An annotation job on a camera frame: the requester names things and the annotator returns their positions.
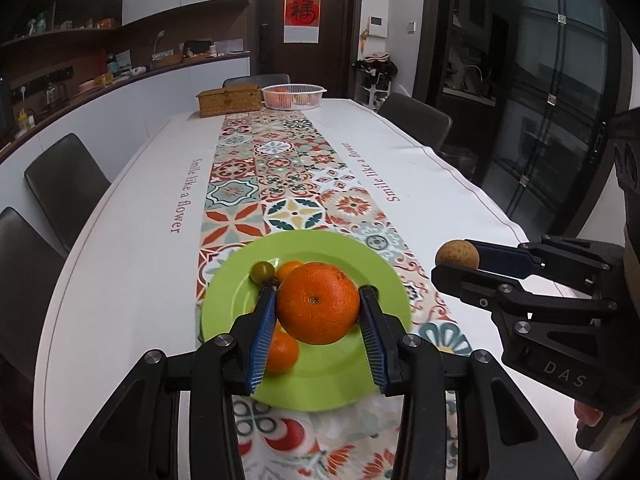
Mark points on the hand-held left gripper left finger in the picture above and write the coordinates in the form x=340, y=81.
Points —
x=262, y=342

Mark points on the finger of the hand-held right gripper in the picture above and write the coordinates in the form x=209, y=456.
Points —
x=505, y=258
x=465, y=282

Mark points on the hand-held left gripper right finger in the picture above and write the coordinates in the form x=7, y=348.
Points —
x=375, y=347

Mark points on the orange mandarin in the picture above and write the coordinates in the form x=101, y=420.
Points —
x=288, y=271
x=317, y=305
x=283, y=353

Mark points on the tan round fruit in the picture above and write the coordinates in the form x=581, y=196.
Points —
x=455, y=254

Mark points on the green plate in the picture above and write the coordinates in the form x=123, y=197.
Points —
x=325, y=382

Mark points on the person's right hand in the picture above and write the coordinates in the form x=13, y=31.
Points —
x=588, y=416

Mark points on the small green fruit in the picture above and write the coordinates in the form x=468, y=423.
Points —
x=261, y=271

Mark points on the patterned table runner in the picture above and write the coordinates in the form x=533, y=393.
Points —
x=280, y=195

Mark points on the grey dining chair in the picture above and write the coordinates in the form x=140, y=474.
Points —
x=250, y=81
x=67, y=185
x=25, y=280
x=415, y=117

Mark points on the glass sliding door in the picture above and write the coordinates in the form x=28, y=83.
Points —
x=555, y=85

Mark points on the metal faucet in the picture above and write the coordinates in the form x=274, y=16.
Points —
x=474, y=77

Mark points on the shoe rack with bag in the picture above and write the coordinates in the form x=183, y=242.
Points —
x=375, y=72

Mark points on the wicker box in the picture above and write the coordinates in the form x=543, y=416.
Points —
x=227, y=101

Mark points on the white plastic basket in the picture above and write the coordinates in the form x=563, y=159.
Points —
x=295, y=97

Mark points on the white intercom panel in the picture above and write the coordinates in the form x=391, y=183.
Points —
x=377, y=27

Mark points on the white kitchen counter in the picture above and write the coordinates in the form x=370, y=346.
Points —
x=165, y=90

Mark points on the brown door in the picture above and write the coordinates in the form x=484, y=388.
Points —
x=335, y=35

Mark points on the black bag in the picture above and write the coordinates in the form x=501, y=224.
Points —
x=197, y=48

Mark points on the white desk lamp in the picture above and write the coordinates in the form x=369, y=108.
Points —
x=158, y=45

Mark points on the glass pot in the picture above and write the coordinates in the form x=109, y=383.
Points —
x=56, y=96

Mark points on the red wall poster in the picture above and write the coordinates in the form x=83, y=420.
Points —
x=301, y=10

